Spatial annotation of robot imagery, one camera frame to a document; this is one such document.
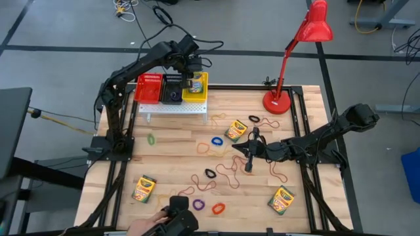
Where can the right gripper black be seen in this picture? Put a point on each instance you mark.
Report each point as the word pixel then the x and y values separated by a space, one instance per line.
pixel 267 151

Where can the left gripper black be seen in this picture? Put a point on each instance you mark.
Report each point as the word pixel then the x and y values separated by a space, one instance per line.
pixel 192 65

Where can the yellow green crayon box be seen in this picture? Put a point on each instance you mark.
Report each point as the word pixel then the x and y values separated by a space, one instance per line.
pixel 235 130
pixel 197 84
pixel 281 200
pixel 143 189

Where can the yellow plastic basket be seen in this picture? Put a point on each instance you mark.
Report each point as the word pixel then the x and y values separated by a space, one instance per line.
pixel 193 97

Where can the purple coil wristband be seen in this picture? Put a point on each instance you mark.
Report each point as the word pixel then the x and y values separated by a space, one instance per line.
pixel 194 204
pixel 177 97

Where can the blue coil wristband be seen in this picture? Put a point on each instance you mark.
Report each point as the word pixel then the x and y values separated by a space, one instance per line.
pixel 213 141

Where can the black coil wristband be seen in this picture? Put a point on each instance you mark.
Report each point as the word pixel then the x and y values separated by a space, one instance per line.
pixel 250 118
pixel 206 173

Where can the orange rubber band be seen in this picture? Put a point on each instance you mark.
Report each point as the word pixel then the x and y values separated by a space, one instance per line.
pixel 198 148

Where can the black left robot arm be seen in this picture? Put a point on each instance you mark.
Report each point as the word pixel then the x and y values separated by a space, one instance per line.
pixel 131 70

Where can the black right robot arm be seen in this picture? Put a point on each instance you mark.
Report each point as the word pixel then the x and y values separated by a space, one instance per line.
pixel 315 139

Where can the red desk lamp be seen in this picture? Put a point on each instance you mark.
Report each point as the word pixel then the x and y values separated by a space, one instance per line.
pixel 277 103

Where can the black plastic basket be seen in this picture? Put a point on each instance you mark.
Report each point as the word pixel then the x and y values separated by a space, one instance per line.
pixel 170 98

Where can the white perforated metal shelf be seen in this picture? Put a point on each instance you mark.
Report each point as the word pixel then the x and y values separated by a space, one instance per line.
pixel 174 108

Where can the dark red rubber band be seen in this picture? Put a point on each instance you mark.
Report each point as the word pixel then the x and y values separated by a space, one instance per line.
pixel 275 122

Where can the large red rubber band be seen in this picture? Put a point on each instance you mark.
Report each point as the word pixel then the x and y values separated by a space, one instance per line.
pixel 226 177

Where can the red plastic basket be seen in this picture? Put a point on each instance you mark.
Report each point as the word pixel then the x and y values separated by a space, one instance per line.
pixel 148 88

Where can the green coil wristband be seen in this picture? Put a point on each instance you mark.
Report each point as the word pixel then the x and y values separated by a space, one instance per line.
pixel 148 139

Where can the orange coil wristband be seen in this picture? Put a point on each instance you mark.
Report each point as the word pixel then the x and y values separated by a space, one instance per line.
pixel 214 208

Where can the black handheld device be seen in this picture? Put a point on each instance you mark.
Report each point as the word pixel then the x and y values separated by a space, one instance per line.
pixel 180 216

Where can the person's hand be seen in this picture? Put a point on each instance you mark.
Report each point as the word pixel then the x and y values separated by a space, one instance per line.
pixel 144 226

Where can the grey floor stand foot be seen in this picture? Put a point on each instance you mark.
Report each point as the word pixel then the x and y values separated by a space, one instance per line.
pixel 397 109

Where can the blue bin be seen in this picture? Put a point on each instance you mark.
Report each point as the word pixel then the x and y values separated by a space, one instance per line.
pixel 411 177

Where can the dark grey panel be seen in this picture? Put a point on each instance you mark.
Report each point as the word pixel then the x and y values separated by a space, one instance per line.
pixel 13 131

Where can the grey metal stand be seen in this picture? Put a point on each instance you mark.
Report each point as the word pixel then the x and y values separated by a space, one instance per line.
pixel 384 23

